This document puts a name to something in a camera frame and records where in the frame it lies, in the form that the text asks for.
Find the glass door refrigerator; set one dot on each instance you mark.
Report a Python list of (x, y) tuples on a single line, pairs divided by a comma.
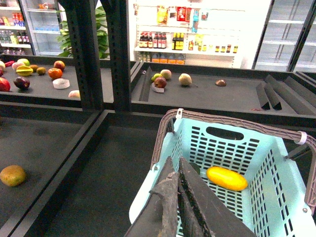
[(288, 38)]

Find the green brown mango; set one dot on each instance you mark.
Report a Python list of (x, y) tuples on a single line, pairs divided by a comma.
[(13, 175)]

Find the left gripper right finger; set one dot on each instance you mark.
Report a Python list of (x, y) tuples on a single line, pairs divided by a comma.
[(202, 213)]

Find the green potted plant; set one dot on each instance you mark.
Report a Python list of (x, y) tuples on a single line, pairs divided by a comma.
[(84, 26)]

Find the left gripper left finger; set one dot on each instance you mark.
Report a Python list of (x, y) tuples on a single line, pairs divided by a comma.
[(158, 218)]

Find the white grocery shelf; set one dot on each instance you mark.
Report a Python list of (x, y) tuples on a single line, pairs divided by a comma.
[(216, 33)]

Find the yellow mango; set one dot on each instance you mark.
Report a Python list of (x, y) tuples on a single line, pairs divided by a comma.
[(226, 178)]

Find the dark green avocado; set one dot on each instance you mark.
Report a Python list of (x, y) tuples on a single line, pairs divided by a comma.
[(195, 167)]

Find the black metal shelf post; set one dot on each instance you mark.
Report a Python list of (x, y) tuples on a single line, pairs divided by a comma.
[(87, 65)]

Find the light blue plastic basket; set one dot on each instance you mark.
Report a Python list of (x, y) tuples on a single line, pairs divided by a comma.
[(245, 164)]

